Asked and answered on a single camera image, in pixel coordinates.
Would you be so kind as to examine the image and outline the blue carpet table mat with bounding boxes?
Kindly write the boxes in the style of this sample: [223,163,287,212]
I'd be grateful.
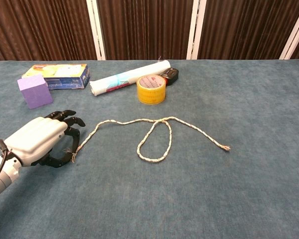
[0,59,299,239]

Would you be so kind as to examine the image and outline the black red small device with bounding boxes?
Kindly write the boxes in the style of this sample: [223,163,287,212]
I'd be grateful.
[160,67,179,87]

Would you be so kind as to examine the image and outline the beige braided rope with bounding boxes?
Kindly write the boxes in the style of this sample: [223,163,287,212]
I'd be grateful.
[71,117,231,164]

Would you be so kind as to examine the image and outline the white screen frame post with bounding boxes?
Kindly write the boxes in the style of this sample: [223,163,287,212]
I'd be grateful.
[279,4,299,60]
[86,0,107,61]
[186,0,207,60]

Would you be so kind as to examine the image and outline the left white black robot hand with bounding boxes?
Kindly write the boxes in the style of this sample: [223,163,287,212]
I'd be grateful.
[0,109,86,169]

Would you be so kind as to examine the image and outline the yellow packing tape roll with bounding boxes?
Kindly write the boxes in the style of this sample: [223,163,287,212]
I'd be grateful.
[137,74,166,105]

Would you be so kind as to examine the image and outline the white rolled plastic sheet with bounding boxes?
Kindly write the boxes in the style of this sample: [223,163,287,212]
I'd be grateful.
[89,59,172,97]

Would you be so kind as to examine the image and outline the yellow blue cardboard box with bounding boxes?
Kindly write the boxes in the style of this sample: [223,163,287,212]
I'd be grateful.
[21,63,91,90]

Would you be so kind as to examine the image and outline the purple foam cube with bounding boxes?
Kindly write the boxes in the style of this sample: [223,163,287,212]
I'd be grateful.
[16,74,54,110]

